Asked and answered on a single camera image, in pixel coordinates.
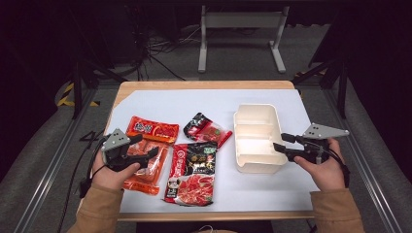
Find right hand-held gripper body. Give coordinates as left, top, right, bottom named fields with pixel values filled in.
left=286, top=122, right=351, bottom=164

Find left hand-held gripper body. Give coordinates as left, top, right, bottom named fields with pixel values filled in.
left=101, top=128, right=150, bottom=173

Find orange soup base packet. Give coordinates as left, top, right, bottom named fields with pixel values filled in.
left=122, top=115, right=180, bottom=196

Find white divided plastic container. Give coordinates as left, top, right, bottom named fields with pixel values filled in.
left=232, top=103, right=289, bottom=175

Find large black red packet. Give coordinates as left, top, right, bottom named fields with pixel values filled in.
left=162, top=141, right=219, bottom=208

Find person's left hand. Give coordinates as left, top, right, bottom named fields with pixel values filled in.
left=91, top=151, right=142, bottom=192

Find person's right hand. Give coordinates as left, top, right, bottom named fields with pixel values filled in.
left=293, top=138, right=346, bottom=192

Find black stand legs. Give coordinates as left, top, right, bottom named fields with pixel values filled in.
left=291, top=57, right=350, bottom=119
left=68, top=57, right=128, bottom=120

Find white table mat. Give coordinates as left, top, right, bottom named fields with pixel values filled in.
left=106, top=88, right=320, bottom=215

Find small dark red packet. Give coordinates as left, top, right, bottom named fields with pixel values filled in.
left=183, top=112, right=233, bottom=150

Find yellow black floor tape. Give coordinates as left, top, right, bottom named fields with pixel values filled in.
left=56, top=82, right=100, bottom=108

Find desk with white metal legs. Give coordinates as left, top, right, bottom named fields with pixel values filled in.
left=197, top=5, right=291, bottom=74

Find right hand-held gripper cable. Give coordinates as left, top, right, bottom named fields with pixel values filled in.
left=326, top=148, right=352, bottom=189

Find hand-held gripper cable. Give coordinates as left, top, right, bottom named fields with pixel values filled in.
left=66, top=135, right=110, bottom=227
left=326, top=148, right=352, bottom=189

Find left hand-held gripper cable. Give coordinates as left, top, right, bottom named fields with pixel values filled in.
left=66, top=135, right=110, bottom=227

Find aluminium rail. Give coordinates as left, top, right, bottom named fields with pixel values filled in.
left=324, top=86, right=403, bottom=233
left=13, top=86, right=98, bottom=233

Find bundle of black floor cables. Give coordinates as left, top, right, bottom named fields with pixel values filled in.
left=127, top=18, right=202, bottom=82

